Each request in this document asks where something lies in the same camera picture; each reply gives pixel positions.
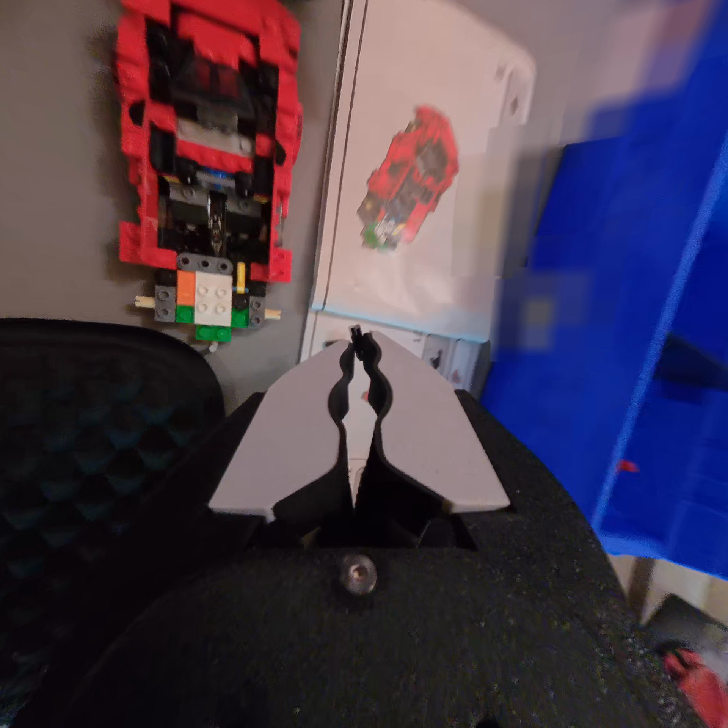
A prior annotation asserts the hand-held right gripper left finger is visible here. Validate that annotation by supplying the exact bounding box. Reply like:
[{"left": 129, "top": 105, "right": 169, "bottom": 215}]
[{"left": 208, "top": 339, "right": 357, "bottom": 522}]

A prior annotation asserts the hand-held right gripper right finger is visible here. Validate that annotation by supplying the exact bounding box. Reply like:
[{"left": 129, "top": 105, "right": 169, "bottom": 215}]
[{"left": 355, "top": 331, "right": 511, "bottom": 514}]

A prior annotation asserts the blue plastic bin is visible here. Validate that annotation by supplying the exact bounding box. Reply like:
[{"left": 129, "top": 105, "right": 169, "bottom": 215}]
[{"left": 480, "top": 0, "right": 728, "bottom": 562}]

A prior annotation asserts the red lego car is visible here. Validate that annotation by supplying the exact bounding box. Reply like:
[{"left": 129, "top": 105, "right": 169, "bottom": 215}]
[{"left": 113, "top": 0, "right": 304, "bottom": 343}]

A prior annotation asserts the lego instruction booklet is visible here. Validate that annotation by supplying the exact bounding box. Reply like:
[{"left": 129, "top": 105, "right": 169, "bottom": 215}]
[{"left": 298, "top": 0, "right": 538, "bottom": 473}]

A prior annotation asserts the lego set box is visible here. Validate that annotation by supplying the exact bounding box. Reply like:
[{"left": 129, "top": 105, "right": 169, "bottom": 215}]
[{"left": 643, "top": 594, "right": 728, "bottom": 728}]

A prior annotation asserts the black bin divider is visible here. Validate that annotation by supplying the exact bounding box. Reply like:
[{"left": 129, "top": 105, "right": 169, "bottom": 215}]
[{"left": 654, "top": 333, "right": 728, "bottom": 394}]

